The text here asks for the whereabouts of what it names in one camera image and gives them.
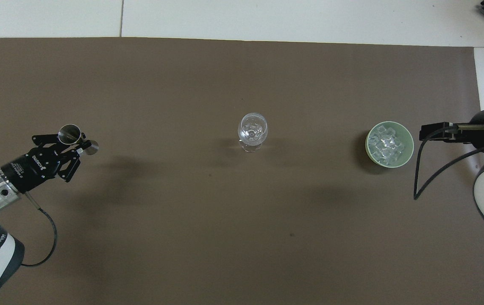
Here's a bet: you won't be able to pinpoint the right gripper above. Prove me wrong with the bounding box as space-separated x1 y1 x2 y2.
456 108 484 150

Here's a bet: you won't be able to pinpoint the light green bowl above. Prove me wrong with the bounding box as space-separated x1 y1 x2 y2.
365 121 415 167

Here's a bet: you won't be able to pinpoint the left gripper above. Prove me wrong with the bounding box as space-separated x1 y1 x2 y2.
0 133 87 194

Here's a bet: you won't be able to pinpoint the clear wine glass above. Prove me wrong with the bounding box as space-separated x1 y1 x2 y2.
237 112 269 153

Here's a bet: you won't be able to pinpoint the clear ice cubes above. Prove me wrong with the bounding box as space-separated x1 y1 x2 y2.
369 125 408 163

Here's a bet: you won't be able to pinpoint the steel double jigger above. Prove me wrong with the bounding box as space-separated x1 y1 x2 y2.
58 124 100 157

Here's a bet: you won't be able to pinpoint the black cable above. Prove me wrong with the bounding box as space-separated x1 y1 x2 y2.
21 191 58 267
413 125 484 201

